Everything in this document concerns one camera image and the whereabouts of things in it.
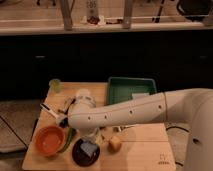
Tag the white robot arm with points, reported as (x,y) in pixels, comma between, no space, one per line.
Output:
(193,106)

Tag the metal fork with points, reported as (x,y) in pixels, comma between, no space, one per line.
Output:
(121,128)

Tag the blue sponge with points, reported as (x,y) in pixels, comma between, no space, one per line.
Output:
(88,147)

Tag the small green cup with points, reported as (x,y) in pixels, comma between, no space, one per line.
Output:
(54,85)

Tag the purple bowl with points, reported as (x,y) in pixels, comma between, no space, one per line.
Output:
(81,158)

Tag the black white marker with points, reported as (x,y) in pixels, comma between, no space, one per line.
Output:
(68,102)

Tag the orange bowl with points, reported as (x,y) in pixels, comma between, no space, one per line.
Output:
(49,140)

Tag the white handled brush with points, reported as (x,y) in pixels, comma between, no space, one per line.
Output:
(60,119)

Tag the white cloth in tray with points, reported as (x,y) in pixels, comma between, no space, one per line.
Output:
(139,95)

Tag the green plastic tray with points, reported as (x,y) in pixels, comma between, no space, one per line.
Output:
(122,89)

